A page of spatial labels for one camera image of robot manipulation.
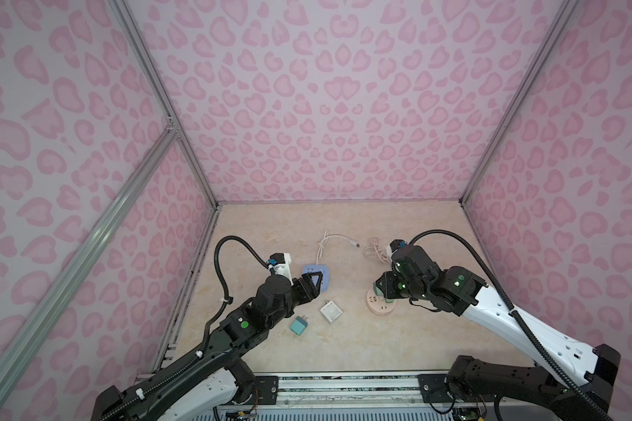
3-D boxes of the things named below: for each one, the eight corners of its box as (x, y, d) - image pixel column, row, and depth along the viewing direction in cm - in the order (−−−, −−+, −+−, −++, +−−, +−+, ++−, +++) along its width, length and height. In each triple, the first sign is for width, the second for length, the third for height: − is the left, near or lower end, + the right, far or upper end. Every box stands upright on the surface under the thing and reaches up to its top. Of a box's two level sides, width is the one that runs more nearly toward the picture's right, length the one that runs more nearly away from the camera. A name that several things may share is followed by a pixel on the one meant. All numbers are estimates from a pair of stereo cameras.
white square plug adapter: (320, 312, 89) (320, 309, 87) (330, 302, 92) (330, 299, 89) (331, 323, 87) (332, 320, 85) (342, 313, 89) (342, 309, 87)
